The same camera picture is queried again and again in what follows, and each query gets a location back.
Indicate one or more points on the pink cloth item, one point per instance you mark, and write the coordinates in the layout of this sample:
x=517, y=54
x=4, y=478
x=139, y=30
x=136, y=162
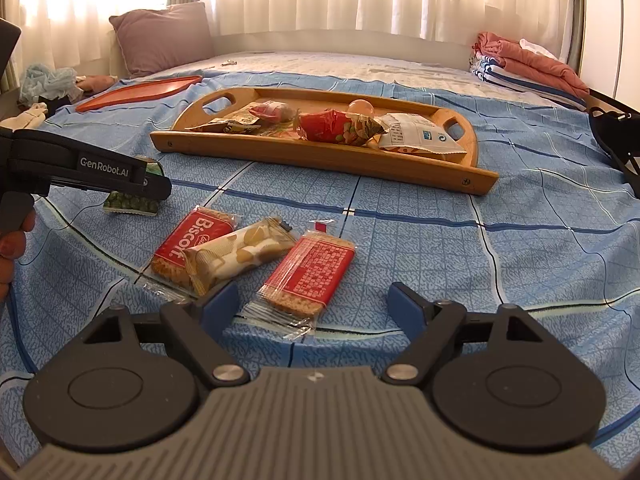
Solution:
x=97, y=83

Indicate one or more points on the folded blankets pile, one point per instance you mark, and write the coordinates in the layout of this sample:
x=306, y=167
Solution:
x=540, y=67

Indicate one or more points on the red white-lettered biscuit packet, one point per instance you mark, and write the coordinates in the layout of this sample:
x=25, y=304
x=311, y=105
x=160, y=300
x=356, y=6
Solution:
x=187, y=245

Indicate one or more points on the purple pillow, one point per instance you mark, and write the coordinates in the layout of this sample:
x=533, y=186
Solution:
x=162, y=37

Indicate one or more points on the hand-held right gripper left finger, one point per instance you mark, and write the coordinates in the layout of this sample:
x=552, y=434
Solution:
x=222, y=305

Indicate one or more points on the red nut packet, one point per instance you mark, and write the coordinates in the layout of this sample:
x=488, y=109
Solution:
x=330, y=127

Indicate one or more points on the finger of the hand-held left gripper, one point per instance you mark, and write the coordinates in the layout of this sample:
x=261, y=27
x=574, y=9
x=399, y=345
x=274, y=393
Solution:
x=157, y=187

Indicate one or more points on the gold snack packet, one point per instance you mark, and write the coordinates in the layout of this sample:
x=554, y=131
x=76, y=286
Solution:
x=227, y=122

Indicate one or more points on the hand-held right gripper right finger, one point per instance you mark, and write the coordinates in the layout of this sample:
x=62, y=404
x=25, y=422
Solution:
x=407, y=307

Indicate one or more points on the dark red chocolate bar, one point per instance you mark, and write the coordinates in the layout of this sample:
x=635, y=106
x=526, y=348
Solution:
x=272, y=111

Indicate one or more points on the white patterned bedsheet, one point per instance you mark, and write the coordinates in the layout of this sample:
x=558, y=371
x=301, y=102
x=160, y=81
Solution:
x=350, y=65

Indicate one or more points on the white folded cloth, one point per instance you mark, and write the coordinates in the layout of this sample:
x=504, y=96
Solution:
x=536, y=47

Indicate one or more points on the crumpled light blue cloth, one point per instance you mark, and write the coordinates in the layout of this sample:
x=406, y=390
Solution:
x=47, y=82

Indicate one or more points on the person's left hand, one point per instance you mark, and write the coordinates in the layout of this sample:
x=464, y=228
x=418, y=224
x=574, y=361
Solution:
x=12, y=247

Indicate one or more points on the white snack packet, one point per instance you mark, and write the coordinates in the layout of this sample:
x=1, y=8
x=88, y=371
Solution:
x=417, y=135

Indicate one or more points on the beige cloth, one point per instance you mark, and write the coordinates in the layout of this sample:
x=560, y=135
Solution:
x=22, y=117

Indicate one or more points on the white bed frame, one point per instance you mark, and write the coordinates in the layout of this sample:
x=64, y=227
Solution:
x=350, y=42

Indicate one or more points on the green pea packet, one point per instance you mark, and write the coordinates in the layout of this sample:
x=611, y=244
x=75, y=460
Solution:
x=130, y=203

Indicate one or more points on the orange plastic tray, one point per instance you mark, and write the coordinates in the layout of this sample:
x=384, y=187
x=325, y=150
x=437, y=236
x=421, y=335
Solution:
x=135, y=92

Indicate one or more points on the clear pink jelly cup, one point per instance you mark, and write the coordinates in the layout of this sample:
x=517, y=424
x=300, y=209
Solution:
x=361, y=108

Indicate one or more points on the cream tan-patched snack packet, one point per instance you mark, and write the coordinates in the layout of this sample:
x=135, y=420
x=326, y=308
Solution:
x=235, y=255

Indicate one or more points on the red clear-wrapped biscuit packet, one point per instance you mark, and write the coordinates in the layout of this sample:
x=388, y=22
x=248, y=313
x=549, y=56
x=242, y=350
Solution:
x=310, y=272

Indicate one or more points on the blue white striped towel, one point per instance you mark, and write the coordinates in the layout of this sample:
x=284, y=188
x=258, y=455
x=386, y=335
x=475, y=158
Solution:
x=505, y=77

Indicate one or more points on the blue patterned blanket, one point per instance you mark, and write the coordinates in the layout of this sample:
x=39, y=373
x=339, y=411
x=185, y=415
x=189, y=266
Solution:
x=500, y=260

